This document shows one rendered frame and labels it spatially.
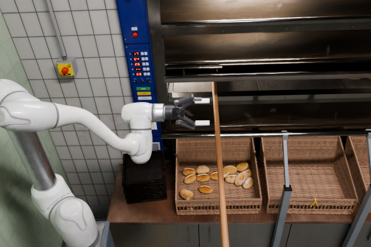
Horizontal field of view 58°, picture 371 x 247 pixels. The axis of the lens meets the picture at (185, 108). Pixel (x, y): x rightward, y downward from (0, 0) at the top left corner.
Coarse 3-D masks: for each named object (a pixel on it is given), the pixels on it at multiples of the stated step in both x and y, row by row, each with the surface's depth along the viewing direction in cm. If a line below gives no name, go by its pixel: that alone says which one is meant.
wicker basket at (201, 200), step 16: (176, 144) 237; (192, 144) 243; (208, 144) 243; (240, 144) 242; (176, 160) 229; (192, 160) 249; (208, 160) 248; (224, 160) 248; (240, 160) 248; (256, 160) 227; (176, 176) 222; (256, 176) 221; (176, 192) 215; (240, 192) 233; (256, 192) 226; (176, 208) 216; (208, 208) 217; (240, 208) 222; (256, 208) 217
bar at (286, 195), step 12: (252, 132) 194; (264, 132) 193; (276, 132) 193; (288, 132) 193; (300, 132) 192; (312, 132) 192; (324, 132) 191; (336, 132) 191; (348, 132) 191; (360, 132) 190; (288, 180) 190; (288, 192) 188; (288, 204) 195; (360, 216) 201; (276, 228) 212; (360, 228) 208; (276, 240) 219; (348, 240) 218
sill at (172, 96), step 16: (176, 96) 224; (208, 96) 223; (224, 96) 222; (240, 96) 222; (256, 96) 222; (272, 96) 222; (288, 96) 221; (304, 96) 221; (320, 96) 221; (336, 96) 220; (352, 96) 220; (368, 96) 220
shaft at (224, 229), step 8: (216, 96) 218; (216, 104) 211; (216, 112) 205; (216, 120) 199; (216, 128) 193; (216, 136) 188; (216, 144) 183; (216, 152) 179; (216, 160) 176; (224, 192) 158; (224, 200) 154; (224, 208) 151; (224, 216) 148; (224, 224) 144; (224, 232) 141; (224, 240) 139
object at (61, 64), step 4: (60, 60) 203; (68, 60) 203; (72, 60) 203; (56, 64) 202; (60, 64) 202; (64, 64) 201; (68, 64) 201; (72, 64) 202; (76, 64) 209; (60, 68) 203; (68, 68) 203; (72, 68) 204; (76, 68) 208; (60, 72) 205; (68, 72) 205; (72, 72) 205; (76, 72) 208; (60, 76) 207; (64, 76) 207
